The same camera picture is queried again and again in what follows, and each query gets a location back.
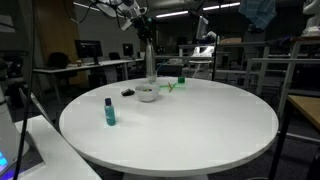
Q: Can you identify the black vertical pole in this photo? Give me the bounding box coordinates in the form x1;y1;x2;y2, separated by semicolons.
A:
211;0;222;82

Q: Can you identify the small black clip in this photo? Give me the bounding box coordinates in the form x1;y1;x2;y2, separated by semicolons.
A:
120;88;136;97

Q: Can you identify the black office chair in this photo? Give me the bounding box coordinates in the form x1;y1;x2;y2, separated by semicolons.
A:
46;52;71;70

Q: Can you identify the wooden desk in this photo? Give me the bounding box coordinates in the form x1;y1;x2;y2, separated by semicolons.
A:
268;94;320;180

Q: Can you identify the white table frame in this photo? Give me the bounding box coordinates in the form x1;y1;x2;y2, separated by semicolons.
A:
244;36;320;98

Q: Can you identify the silver metal flask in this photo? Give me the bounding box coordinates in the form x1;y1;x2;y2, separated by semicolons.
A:
144;38;158;79

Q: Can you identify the ceiling light strip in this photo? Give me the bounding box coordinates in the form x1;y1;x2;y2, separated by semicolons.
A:
155;10;190;19
202;1;241;11

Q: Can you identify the cardboard box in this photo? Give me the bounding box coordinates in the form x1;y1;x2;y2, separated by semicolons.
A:
218;37;243;45

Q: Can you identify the blue hanging cloth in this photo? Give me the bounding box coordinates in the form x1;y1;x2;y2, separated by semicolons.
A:
238;0;278;32

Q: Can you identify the blue straw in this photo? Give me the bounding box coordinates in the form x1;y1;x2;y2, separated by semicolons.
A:
155;61;166;77

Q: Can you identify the black hanging cable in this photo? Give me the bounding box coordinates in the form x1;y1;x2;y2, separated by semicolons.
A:
12;0;37;180

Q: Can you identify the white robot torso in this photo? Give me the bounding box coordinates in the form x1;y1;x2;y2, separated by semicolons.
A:
301;0;320;37

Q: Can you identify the white bowl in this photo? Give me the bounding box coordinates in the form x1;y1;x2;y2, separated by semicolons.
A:
134;84;161;103

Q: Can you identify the long green straw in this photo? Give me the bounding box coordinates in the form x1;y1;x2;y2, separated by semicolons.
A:
159;84;186;91

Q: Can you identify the teal bottle with blue cap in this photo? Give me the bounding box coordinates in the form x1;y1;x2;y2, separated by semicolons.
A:
103;97;117;127

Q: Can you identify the white platform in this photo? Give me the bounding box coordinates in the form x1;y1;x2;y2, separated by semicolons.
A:
14;114;103;180

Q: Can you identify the white mug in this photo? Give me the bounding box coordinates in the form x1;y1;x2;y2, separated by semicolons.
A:
146;73;158;84

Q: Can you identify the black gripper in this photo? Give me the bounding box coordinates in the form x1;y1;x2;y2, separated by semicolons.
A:
133;15;155;44

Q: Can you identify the small black computer monitor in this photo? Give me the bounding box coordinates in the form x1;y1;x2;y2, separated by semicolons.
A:
122;43;135;58

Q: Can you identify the long white office desk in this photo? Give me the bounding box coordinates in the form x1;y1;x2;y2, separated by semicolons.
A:
32;58;146;101

